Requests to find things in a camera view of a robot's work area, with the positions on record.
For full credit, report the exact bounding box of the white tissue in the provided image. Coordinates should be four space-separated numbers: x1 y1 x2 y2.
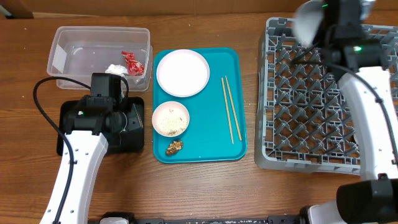
105 64 128 76

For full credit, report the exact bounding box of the red strawberry candy wrapper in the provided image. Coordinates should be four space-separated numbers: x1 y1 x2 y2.
121 51 145 76

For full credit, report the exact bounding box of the small pink bowl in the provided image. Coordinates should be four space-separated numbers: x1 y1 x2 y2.
152 101 190 138

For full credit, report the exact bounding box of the grey white bowl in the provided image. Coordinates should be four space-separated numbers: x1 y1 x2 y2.
292 0 324 47

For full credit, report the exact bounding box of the white rice pile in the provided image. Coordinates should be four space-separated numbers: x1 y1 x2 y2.
158 109 188 136

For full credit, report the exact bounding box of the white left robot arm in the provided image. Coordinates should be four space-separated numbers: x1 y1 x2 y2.
41 73 129 223

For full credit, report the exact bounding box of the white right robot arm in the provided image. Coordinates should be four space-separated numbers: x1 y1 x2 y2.
294 1 397 223

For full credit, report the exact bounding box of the clear plastic waste bin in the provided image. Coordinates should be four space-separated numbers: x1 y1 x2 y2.
47 26 153 91

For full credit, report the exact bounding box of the grey dishwasher rack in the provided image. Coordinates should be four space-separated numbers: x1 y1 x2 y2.
254 17 397 175

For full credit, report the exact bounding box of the black rectangular tray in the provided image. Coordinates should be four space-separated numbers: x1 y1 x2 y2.
56 96 146 156

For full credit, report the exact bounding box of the large pink plate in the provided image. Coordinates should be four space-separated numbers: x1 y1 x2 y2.
156 49 210 98

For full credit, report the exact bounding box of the brown food scrap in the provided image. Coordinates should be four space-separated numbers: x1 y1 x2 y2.
165 140 183 156

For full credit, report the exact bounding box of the teal serving tray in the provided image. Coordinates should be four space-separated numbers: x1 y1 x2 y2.
152 47 248 164

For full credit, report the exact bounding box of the wooden chopstick left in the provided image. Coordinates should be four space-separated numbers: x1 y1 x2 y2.
221 77 234 144

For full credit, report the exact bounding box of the wooden chopstick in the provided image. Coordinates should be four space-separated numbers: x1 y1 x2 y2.
221 77 234 144
225 76 242 141

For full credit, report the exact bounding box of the wooden chopstick right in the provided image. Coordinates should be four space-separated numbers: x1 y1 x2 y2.
225 76 242 141

